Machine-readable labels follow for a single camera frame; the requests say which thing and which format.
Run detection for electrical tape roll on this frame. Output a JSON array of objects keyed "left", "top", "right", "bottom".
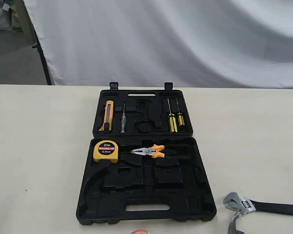
[{"left": 131, "top": 229, "right": 150, "bottom": 234}]

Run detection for adjustable wrench black handle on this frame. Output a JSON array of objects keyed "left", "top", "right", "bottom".
[{"left": 223, "top": 192, "right": 293, "bottom": 216}]

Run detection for steel claw hammer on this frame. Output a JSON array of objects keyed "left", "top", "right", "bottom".
[{"left": 228, "top": 212, "right": 244, "bottom": 234}]

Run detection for black plastic tool case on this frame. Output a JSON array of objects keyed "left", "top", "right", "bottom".
[{"left": 76, "top": 82, "right": 217, "bottom": 225}]

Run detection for clear voltage tester screwdriver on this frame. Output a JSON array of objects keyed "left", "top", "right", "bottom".
[{"left": 120, "top": 102, "right": 126, "bottom": 134}]

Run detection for small yellow black screwdriver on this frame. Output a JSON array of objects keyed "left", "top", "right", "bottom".
[{"left": 175, "top": 98, "right": 185, "bottom": 126}]

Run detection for orange utility knife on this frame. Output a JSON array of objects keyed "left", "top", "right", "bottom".
[{"left": 99, "top": 100, "right": 114, "bottom": 131}]

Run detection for yellow tape measure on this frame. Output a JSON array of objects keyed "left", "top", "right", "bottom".
[{"left": 93, "top": 140, "right": 119, "bottom": 163}]

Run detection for black backdrop stand pole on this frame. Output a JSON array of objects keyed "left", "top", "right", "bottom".
[{"left": 32, "top": 23, "right": 52, "bottom": 86}]

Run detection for cardboard box in background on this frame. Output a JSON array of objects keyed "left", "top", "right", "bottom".
[{"left": 10, "top": 0, "right": 36, "bottom": 45}]

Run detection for white sack in background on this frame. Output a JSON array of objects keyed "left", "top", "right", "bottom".
[{"left": 0, "top": 0, "right": 12, "bottom": 31}]

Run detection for orange handled pliers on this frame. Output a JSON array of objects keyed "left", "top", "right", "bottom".
[{"left": 119, "top": 144, "right": 190, "bottom": 161}]

